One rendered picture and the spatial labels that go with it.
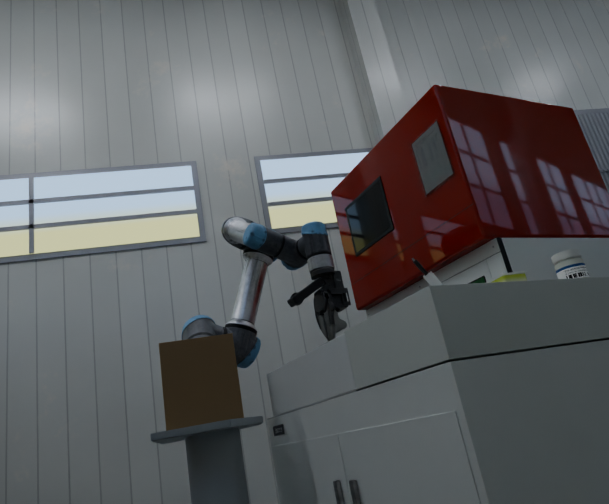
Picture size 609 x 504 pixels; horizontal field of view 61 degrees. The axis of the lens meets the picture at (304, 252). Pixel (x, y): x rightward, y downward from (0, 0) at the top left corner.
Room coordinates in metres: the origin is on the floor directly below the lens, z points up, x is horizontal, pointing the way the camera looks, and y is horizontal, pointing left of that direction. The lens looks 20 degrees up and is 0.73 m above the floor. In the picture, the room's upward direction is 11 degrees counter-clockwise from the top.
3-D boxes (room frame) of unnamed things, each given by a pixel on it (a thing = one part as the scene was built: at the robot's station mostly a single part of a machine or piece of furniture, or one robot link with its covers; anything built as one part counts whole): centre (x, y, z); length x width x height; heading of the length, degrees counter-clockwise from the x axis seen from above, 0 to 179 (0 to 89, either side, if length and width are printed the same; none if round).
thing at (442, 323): (1.30, -0.42, 0.89); 0.62 x 0.35 x 0.14; 119
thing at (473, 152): (2.11, -0.70, 1.52); 0.81 x 0.75 x 0.60; 29
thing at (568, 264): (1.33, -0.67, 1.01); 0.07 x 0.07 x 0.10
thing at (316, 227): (1.46, -0.04, 1.27); 0.09 x 0.08 x 0.11; 36
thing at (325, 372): (1.57, 0.03, 0.89); 0.55 x 0.09 x 0.14; 29
